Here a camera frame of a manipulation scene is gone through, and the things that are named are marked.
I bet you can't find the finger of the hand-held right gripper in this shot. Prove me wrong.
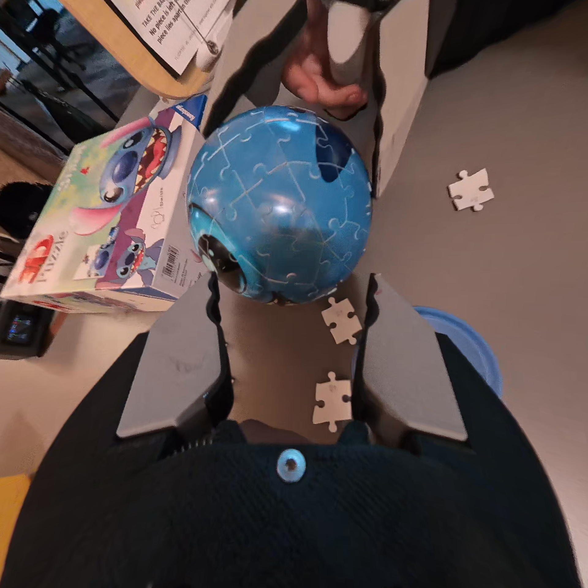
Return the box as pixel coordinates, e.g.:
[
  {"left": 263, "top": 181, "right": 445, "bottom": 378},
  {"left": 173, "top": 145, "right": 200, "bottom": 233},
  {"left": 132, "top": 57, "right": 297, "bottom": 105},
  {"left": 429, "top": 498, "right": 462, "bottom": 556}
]
[
  {"left": 201, "top": 0, "right": 322, "bottom": 138},
  {"left": 370, "top": 0, "right": 431, "bottom": 199}
]

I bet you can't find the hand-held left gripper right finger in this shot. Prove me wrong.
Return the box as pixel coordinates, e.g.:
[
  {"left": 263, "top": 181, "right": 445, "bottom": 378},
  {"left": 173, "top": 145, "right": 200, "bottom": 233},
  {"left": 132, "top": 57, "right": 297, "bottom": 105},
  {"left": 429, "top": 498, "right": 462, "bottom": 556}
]
[{"left": 351, "top": 272, "right": 468, "bottom": 444}]

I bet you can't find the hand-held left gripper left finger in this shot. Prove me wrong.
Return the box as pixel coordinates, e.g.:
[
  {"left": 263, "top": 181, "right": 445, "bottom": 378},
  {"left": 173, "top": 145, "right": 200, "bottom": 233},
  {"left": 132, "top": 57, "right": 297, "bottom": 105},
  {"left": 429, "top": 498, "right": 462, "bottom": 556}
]
[{"left": 116, "top": 271, "right": 234, "bottom": 438}]

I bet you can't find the blue plastic ball stand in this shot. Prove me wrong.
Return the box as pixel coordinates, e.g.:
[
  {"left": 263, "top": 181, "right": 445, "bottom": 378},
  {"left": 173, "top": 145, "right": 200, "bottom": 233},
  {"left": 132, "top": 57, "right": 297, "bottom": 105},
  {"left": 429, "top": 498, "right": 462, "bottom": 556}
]
[{"left": 413, "top": 306, "right": 503, "bottom": 399}]

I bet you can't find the blue puzzle ball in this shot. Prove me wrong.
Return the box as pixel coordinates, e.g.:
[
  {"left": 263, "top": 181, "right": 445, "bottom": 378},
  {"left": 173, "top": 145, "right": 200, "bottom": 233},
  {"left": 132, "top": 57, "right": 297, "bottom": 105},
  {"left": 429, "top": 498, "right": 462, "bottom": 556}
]
[{"left": 186, "top": 106, "right": 373, "bottom": 305}]

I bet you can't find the white puzzle piece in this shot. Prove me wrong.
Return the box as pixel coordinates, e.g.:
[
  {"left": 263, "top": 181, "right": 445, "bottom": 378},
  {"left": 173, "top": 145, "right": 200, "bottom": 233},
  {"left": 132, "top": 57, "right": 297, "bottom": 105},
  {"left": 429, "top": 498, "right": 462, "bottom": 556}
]
[
  {"left": 321, "top": 297, "right": 364, "bottom": 346},
  {"left": 448, "top": 168, "right": 495, "bottom": 212},
  {"left": 312, "top": 371, "right": 354, "bottom": 432}
]

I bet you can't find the colourful cartoon puzzle box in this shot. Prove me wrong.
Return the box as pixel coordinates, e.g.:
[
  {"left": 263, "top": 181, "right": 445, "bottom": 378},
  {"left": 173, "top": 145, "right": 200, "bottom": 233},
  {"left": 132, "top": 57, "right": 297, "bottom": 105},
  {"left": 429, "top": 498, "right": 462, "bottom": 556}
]
[{"left": 0, "top": 94, "right": 209, "bottom": 314}]

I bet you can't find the person's right hand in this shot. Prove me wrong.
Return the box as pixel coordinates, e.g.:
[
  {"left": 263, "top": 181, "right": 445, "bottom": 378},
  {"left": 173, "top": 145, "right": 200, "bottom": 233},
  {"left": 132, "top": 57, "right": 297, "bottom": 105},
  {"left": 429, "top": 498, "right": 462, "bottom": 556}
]
[{"left": 280, "top": 0, "right": 370, "bottom": 121}]

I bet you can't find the wooden document stand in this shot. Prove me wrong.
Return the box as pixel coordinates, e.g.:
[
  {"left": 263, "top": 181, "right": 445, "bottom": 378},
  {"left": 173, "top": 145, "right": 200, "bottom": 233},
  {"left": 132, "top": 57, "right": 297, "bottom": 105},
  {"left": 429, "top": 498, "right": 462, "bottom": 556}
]
[{"left": 60, "top": 0, "right": 235, "bottom": 99}]

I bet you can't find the black device with screen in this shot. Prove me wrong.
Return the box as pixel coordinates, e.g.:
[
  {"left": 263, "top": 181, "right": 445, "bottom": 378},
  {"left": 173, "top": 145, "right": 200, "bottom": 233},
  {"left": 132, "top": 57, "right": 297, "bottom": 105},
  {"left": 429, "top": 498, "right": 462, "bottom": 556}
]
[{"left": 0, "top": 301, "right": 58, "bottom": 360}]

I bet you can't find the yellow plastic bin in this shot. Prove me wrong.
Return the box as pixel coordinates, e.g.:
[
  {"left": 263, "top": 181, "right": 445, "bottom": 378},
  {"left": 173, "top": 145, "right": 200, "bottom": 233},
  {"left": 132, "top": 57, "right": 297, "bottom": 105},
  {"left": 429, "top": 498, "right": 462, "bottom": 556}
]
[{"left": 0, "top": 473, "right": 33, "bottom": 561}]

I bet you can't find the black cloth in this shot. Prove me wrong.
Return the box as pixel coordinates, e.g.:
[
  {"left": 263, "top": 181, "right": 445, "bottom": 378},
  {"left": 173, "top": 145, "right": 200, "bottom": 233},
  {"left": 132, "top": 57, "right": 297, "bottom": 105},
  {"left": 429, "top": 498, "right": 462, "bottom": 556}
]
[{"left": 0, "top": 181, "right": 53, "bottom": 239}]

